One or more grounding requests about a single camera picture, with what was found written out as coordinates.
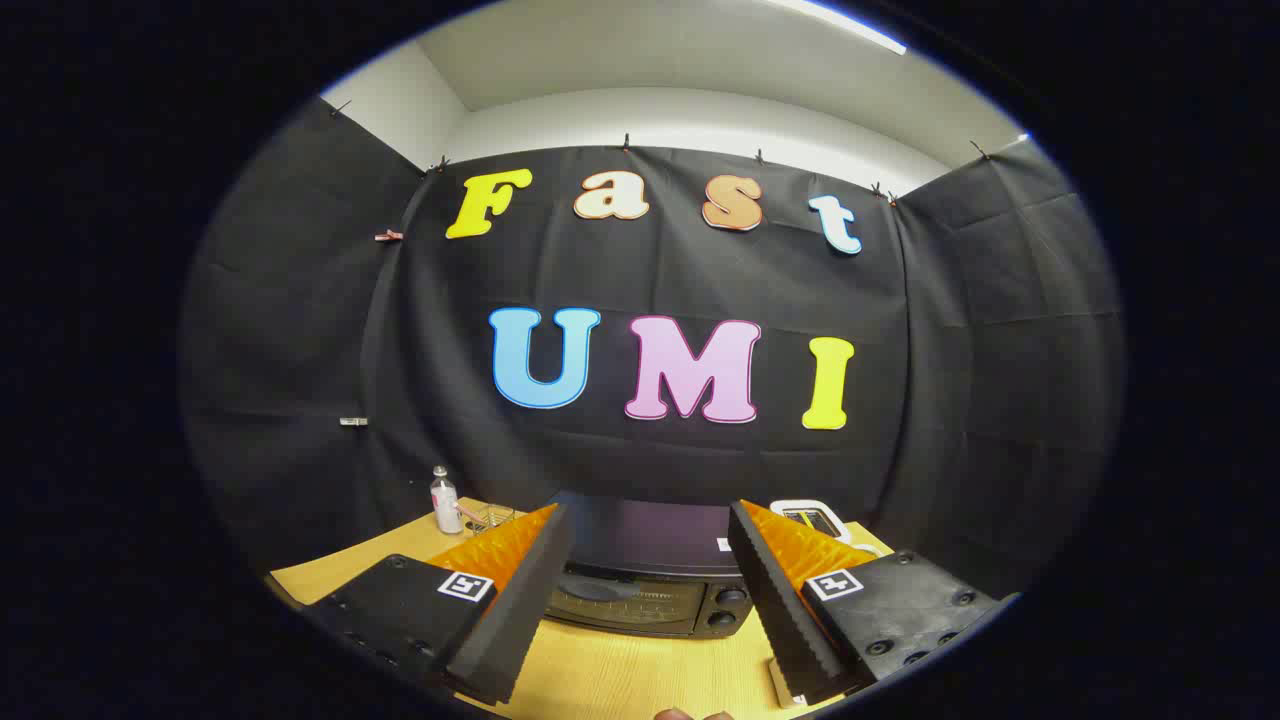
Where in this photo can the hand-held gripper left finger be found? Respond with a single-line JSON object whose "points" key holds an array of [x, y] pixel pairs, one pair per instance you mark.
{"points": [[520, 620]]}

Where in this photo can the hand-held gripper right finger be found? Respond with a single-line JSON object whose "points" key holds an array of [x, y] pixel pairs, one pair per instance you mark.
{"points": [[785, 620]]}

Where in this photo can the black toaster oven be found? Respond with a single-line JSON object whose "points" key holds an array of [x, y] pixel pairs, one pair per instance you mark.
{"points": [[650, 540]]}

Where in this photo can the white slot toaster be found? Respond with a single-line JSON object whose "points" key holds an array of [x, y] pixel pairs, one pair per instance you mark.
{"points": [[846, 527]]}

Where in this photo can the pink stick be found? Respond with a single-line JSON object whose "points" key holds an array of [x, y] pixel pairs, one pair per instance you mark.
{"points": [[468, 512]]}

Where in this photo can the clear plastic bottle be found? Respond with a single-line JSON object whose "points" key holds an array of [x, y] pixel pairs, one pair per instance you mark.
{"points": [[445, 510]]}

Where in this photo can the black backdrop cloth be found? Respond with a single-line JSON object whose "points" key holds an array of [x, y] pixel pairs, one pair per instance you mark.
{"points": [[650, 280]]}

